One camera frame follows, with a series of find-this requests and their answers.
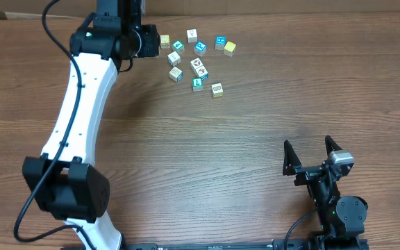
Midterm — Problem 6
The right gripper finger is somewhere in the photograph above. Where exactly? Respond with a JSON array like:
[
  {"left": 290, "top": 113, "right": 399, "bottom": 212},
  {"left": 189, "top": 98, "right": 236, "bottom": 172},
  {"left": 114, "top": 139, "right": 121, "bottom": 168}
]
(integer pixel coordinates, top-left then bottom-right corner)
[
  {"left": 283, "top": 140, "right": 302, "bottom": 176},
  {"left": 325, "top": 135, "right": 342, "bottom": 156}
]

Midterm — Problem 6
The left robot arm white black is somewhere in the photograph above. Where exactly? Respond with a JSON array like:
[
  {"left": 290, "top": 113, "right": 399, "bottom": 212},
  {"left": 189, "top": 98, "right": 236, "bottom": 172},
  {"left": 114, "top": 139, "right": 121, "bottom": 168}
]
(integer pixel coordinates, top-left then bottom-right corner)
[{"left": 22, "top": 0, "right": 160, "bottom": 249}]

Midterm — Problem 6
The blue block top right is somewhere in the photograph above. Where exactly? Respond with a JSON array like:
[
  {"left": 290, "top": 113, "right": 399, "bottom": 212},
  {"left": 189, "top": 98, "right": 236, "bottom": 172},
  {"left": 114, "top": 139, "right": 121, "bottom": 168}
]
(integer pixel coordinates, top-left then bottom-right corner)
[{"left": 215, "top": 35, "right": 226, "bottom": 51}]

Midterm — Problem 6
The green letter L block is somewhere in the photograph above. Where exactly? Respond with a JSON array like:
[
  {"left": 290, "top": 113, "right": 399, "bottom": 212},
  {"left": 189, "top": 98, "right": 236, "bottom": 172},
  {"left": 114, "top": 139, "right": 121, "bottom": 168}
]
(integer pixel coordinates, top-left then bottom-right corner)
[{"left": 192, "top": 78, "right": 203, "bottom": 92}]

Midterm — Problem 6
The white block red picture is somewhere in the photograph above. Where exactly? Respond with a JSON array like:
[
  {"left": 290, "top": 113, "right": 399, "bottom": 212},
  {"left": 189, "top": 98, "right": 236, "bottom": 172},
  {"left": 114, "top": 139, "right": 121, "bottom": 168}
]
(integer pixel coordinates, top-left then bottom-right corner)
[
  {"left": 190, "top": 58, "right": 203, "bottom": 72},
  {"left": 195, "top": 66, "right": 208, "bottom": 81}
]

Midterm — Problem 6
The white block yellow side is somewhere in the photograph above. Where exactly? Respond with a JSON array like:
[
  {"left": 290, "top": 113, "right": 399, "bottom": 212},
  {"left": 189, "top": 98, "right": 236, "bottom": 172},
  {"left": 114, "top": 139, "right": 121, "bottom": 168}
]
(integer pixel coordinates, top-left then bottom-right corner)
[{"left": 211, "top": 83, "right": 224, "bottom": 98}]

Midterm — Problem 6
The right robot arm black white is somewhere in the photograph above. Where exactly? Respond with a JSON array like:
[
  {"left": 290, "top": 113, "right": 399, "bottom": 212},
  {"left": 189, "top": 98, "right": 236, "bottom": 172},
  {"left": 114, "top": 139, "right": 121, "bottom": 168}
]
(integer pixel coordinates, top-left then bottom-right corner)
[{"left": 283, "top": 135, "right": 369, "bottom": 250}]

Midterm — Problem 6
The white block red picture lower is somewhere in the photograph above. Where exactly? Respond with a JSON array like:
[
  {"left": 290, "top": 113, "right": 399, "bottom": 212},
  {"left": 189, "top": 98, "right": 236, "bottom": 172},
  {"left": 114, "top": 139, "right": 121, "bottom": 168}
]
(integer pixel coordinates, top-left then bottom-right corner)
[{"left": 195, "top": 66, "right": 208, "bottom": 81}]

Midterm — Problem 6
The blue letter P block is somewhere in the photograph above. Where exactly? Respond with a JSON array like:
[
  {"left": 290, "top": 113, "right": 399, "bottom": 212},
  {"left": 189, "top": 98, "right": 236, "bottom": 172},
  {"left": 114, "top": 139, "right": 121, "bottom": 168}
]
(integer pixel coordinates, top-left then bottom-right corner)
[{"left": 194, "top": 41, "right": 207, "bottom": 57}]

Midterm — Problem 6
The white block top centre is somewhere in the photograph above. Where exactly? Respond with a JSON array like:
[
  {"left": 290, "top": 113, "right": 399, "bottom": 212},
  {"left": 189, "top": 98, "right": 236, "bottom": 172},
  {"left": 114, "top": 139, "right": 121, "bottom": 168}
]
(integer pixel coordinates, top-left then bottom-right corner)
[{"left": 187, "top": 29, "right": 198, "bottom": 44}]

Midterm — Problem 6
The yellow block far right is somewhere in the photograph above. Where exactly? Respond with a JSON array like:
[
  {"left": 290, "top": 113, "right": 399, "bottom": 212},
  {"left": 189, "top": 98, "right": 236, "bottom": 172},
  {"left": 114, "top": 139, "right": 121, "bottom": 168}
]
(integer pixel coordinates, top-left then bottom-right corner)
[{"left": 224, "top": 41, "right": 236, "bottom": 57}]

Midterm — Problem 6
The white block red picture upper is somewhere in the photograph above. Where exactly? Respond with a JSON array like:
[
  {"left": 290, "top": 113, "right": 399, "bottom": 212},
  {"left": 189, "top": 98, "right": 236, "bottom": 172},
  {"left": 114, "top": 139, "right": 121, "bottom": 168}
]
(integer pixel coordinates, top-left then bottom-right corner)
[{"left": 190, "top": 58, "right": 203, "bottom": 72}]

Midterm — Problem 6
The white engraved block blue side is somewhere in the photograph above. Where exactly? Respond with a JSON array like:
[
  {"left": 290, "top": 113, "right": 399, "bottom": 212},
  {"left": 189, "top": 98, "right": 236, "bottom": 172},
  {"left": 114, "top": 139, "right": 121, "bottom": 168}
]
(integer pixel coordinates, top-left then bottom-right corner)
[{"left": 169, "top": 67, "right": 183, "bottom": 83}]

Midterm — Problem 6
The green block number four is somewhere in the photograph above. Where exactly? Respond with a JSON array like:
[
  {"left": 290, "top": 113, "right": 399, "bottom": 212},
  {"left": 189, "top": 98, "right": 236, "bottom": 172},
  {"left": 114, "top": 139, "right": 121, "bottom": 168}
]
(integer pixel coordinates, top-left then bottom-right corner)
[{"left": 172, "top": 40, "right": 185, "bottom": 53}]

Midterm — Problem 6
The yellow top block left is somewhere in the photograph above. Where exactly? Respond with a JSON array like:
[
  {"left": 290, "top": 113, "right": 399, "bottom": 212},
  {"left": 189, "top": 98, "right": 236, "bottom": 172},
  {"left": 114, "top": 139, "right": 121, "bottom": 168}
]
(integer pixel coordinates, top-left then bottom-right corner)
[{"left": 160, "top": 35, "right": 171, "bottom": 49}]

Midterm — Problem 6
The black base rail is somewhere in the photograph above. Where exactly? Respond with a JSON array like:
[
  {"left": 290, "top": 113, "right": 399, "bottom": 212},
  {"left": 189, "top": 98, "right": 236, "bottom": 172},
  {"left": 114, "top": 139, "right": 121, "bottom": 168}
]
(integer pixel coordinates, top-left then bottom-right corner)
[{"left": 118, "top": 238, "right": 370, "bottom": 250}]

